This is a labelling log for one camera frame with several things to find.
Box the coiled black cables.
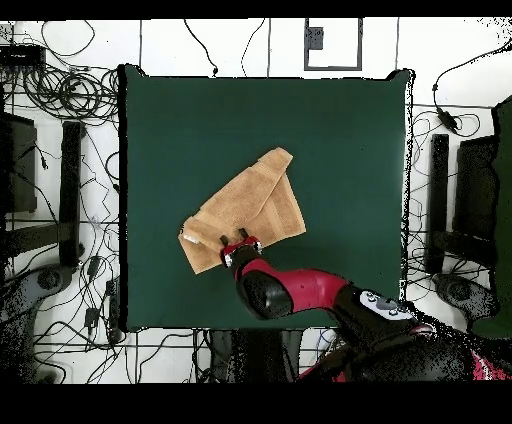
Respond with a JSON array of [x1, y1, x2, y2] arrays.
[[21, 65, 121, 121]]

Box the black square case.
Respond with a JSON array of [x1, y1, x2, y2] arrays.
[[453, 135, 499, 241]]

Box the dark chair base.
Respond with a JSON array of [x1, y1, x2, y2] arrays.
[[0, 263, 77, 383], [433, 273, 501, 321]]

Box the dark green table cloth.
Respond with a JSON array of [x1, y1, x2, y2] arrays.
[[118, 63, 415, 333]]

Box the black upright bar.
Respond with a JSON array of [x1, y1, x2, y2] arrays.
[[429, 133, 450, 275]]

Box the tan terry towel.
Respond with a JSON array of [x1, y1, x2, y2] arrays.
[[177, 146, 308, 276]]

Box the black power adaptor cable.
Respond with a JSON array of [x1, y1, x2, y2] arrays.
[[431, 37, 512, 135]]

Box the black metal stand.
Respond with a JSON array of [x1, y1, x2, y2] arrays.
[[207, 328, 303, 383]]

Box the black bar stand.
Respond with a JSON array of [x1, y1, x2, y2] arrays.
[[5, 120, 86, 268]]

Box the large black box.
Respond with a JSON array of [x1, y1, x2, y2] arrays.
[[0, 111, 38, 215]]

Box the green cloth sheet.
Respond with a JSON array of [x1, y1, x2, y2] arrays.
[[471, 95, 512, 339]]

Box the small black box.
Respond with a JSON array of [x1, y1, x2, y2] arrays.
[[0, 43, 47, 72]]

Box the thin black cable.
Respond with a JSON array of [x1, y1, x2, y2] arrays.
[[240, 17, 267, 77], [183, 18, 220, 78]]

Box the grey square floor frame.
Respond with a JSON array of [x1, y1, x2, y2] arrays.
[[303, 17, 364, 72]]

